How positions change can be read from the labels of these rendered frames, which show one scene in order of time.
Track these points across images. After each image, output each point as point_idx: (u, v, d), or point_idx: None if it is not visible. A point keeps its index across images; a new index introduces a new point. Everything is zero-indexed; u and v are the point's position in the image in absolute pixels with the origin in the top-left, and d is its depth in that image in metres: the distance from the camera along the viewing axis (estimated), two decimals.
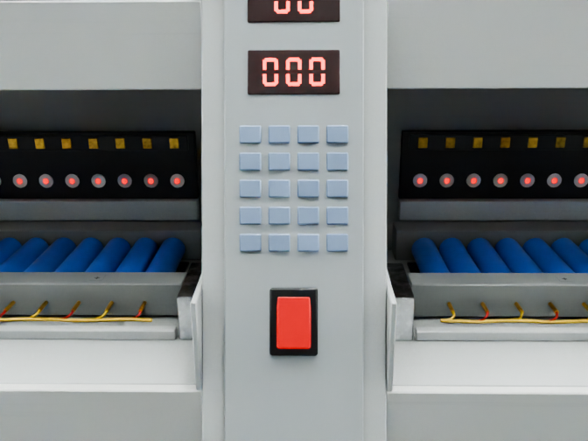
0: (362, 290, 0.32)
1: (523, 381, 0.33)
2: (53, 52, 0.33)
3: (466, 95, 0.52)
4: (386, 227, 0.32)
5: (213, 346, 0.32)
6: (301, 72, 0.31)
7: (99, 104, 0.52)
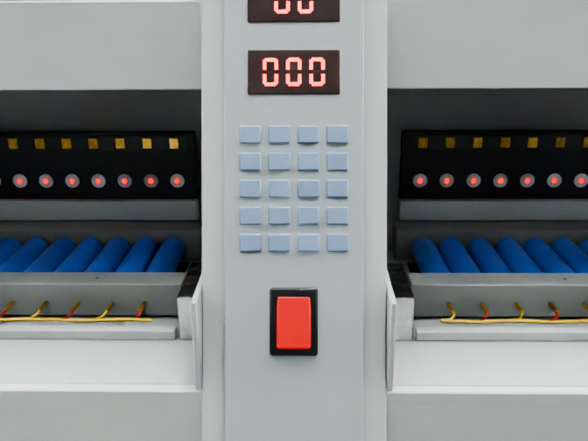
0: (362, 290, 0.32)
1: (523, 381, 0.33)
2: (53, 52, 0.33)
3: (466, 95, 0.52)
4: (386, 227, 0.32)
5: (213, 346, 0.32)
6: (301, 72, 0.31)
7: (99, 104, 0.52)
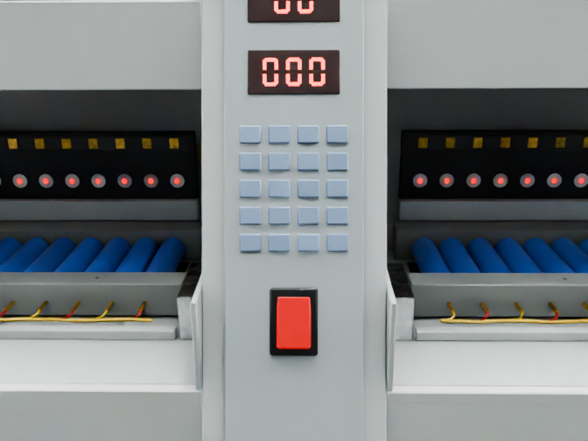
0: (362, 290, 0.32)
1: (523, 381, 0.33)
2: (53, 52, 0.33)
3: (466, 95, 0.52)
4: (386, 227, 0.32)
5: (213, 346, 0.32)
6: (301, 72, 0.31)
7: (99, 104, 0.52)
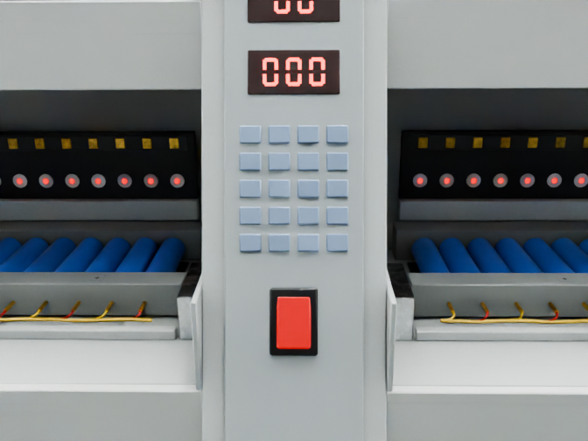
0: (362, 290, 0.32)
1: (523, 381, 0.33)
2: (53, 52, 0.33)
3: (466, 95, 0.52)
4: (386, 227, 0.32)
5: (213, 346, 0.32)
6: (301, 72, 0.31)
7: (99, 104, 0.52)
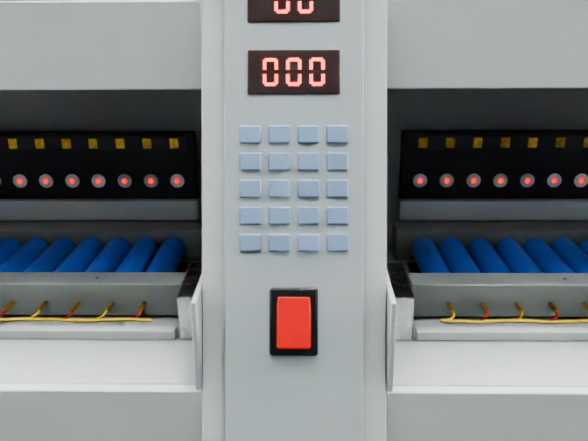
0: (362, 290, 0.32)
1: (523, 381, 0.33)
2: (53, 52, 0.33)
3: (466, 95, 0.52)
4: (386, 227, 0.32)
5: (213, 346, 0.32)
6: (301, 72, 0.31)
7: (99, 104, 0.52)
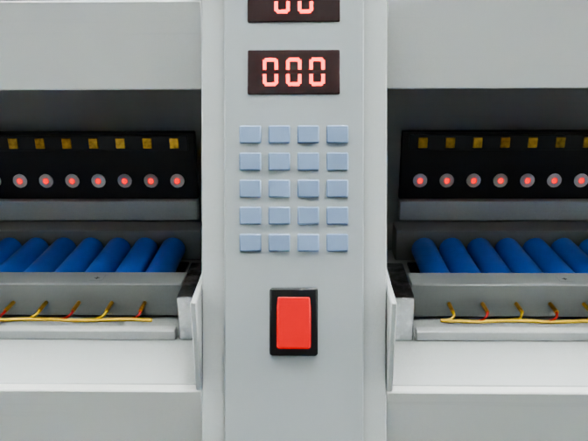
0: (362, 290, 0.32)
1: (523, 381, 0.33)
2: (53, 52, 0.33)
3: (466, 95, 0.52)
4: (386, 227, 0.32)
5: (213, 346, 0.32)
6: (301, 72, 0.31)
7: (99, 104, 0.52)
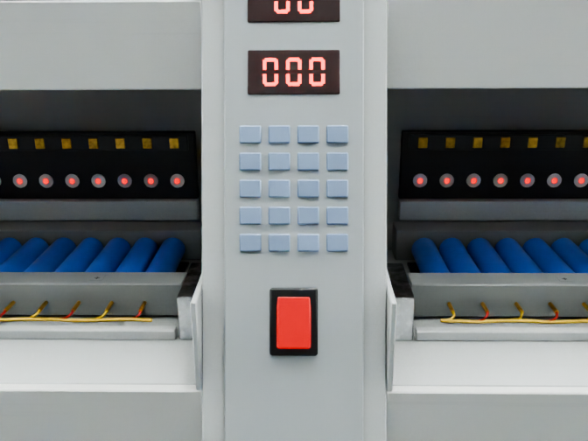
0: (362, 290, 0.32)
1: (523, 381, 0.33)
2: (53, 52, 0.33)
3: (466, 95, 0.52)
4: (386, 227, 0.32)
5: (213, 346, 0.32)
6: (301, 72, 0.31)
7: (99, 104, 0.52)
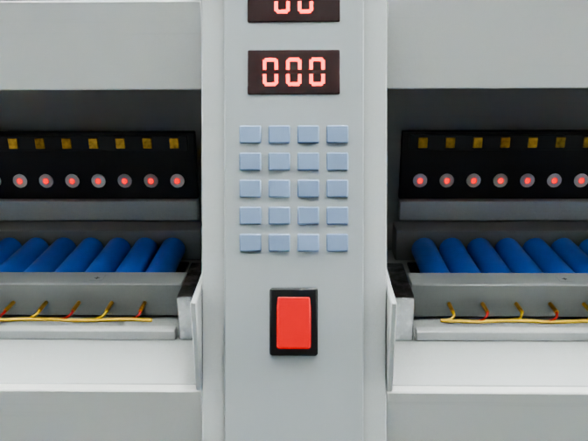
0: (362, 290, 0.32)
1: (523, 381, 0.33)
2: (53, 52, 0.33)
3: (466, 95, 0.52)
4: (386, 227, 0.32)
5: (213, 346, 0.32)
6: (301, 72, 0.31)
7: (99, 104, 0.52)
